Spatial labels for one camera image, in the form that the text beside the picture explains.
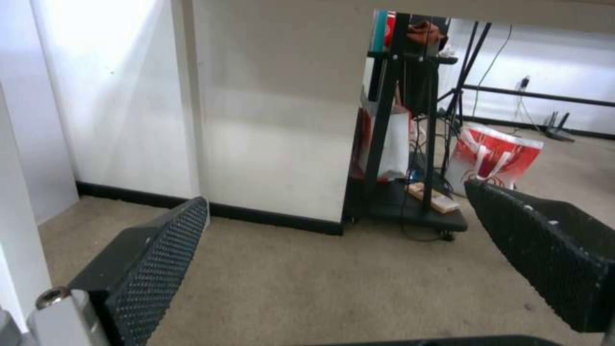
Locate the red white delivery bag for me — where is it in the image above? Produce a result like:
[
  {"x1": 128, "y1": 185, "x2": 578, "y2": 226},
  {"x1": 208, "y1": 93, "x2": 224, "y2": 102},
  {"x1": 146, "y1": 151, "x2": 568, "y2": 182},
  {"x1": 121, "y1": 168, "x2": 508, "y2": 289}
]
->
[{"x1": 447, "y1": 125, "x2": 545, "y2": 189}]

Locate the black tripod stand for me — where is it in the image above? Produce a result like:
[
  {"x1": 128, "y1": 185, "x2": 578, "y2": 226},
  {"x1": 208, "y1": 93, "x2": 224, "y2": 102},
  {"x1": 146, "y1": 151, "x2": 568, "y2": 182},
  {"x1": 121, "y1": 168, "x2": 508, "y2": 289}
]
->
[{"x1": 435, "y1": 21, "x2": 494, "y2": 125}]

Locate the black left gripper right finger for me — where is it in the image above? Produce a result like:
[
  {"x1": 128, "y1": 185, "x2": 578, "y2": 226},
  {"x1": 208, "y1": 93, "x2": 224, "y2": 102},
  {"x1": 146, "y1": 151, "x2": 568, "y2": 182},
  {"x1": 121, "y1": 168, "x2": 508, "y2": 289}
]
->
[{"x1": 464, "y1": 179, "x2": 615, "y2": 334}]

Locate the black metal rolling cart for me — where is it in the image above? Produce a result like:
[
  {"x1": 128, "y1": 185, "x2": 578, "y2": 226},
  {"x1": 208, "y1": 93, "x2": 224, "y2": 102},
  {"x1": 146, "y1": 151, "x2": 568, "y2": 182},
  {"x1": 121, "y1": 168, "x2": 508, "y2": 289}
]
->
[{"x1": 343, "y1": 11, "x2": 470, "y2": 242}]

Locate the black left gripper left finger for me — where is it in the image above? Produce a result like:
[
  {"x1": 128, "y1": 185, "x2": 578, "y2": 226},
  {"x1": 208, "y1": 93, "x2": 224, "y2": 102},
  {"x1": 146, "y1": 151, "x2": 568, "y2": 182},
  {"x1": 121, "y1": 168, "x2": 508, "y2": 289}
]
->
[{"x1": 26, "y1": 197, "x2": 210, "y2": 346}]

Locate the teal red box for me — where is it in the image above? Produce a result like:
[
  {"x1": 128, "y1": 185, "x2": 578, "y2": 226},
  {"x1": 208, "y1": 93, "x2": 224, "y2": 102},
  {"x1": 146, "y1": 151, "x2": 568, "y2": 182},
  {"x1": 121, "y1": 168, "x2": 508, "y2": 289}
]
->
[{"x1": 373, "y1": 10, "x2": 398, "y2": 52}]

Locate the brown cloth bundle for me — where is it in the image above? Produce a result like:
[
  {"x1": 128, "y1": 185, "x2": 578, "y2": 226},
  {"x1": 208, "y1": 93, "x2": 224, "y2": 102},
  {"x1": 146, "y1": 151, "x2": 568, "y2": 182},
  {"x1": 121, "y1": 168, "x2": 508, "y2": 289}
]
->
[{"x1": 406, "y1": 21, "x2": 449, "y2": 46}]

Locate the black hanging cable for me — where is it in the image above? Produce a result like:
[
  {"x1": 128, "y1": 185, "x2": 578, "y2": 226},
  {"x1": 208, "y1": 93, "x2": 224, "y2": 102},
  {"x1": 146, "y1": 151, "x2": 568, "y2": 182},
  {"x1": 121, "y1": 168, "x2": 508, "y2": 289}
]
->
[{"x1": 471, "y1": 24, "x2": 514, "y2": 122}]

